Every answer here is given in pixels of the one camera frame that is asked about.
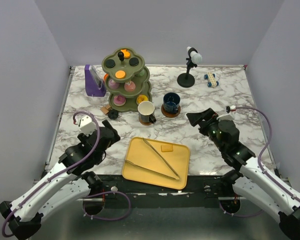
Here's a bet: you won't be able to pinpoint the rectangular beige biscuit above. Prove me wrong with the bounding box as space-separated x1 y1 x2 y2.
161 144 173 153

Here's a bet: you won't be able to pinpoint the small wooden block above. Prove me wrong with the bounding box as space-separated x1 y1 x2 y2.
100 104 112 115

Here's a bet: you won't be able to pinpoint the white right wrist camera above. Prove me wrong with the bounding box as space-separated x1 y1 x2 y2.
217 105 236 121

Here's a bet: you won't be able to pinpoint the purple snowball cake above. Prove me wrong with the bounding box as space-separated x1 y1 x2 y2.
108 79 120 90

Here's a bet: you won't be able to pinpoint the green snowball cake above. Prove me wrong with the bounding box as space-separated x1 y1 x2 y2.
136 69 145 77

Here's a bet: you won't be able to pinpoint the toy car blue wheels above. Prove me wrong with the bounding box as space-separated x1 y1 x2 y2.
204 72 219 88

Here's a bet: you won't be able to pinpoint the dark blue mug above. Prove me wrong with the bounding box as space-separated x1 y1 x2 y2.
163 92 181 114

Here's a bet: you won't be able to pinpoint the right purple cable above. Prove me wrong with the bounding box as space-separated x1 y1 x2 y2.
218 106 300 218

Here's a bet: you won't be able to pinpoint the black lamp white bulb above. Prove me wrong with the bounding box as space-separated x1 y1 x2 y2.
177 46 203 88

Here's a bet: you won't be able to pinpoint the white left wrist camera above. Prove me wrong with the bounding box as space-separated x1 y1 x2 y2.
74 115 96 136

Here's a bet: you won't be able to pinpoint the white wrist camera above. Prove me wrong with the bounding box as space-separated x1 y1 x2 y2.
74 115 96 136
217 105 236 121

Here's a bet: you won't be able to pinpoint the dark wooden coaster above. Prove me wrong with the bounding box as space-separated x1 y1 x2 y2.
161 105 181 118

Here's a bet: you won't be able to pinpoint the yellow frosted donut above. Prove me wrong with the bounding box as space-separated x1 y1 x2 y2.
136 94 149 105

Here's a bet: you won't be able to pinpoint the purple cable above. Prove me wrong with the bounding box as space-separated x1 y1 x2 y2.
1 111 132 238
218 106 300 218

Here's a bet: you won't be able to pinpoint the pink frosted donut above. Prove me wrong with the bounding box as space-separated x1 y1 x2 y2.
113 95 126 107

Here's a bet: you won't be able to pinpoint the orange fish cookie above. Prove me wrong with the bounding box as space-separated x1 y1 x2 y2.
120 49 131 59

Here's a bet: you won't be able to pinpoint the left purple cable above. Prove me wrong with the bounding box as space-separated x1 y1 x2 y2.
1 111 132 238

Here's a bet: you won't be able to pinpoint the pink snowball cake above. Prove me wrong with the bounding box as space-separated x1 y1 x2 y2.
124 81 136 92

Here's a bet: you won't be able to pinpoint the round orange biscuit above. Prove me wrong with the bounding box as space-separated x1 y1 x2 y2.
115 70 126 79

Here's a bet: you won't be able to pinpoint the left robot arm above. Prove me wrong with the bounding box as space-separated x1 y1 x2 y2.
0 120 121 240

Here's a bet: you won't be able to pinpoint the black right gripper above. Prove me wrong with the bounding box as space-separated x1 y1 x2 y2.
187 107 226 152

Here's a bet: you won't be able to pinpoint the light wooden coaster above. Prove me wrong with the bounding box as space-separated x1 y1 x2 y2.
139 119 153 126

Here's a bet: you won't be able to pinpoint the black patterned sandwich cookie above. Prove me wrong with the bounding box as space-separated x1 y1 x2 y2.
105 59 116 68

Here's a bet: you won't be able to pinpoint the black ridged knob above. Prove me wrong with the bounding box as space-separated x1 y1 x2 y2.
107 109 119 120

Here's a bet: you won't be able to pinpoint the black cream mug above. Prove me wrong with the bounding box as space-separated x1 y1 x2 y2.
137 101 157 124

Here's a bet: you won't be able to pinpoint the purple box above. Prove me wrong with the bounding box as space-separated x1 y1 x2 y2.
84 64 107 97

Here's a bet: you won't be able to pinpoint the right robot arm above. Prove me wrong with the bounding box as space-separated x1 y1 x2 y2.
186 105 300 240

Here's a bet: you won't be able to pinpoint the green tiered cake stand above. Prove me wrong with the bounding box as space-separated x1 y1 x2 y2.
101 47 152 113

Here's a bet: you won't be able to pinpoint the yellow serving tray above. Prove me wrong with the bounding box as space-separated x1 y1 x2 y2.
122 137 190 190

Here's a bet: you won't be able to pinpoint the metal serving tongs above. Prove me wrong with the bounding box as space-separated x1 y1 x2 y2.
125 137 180 180

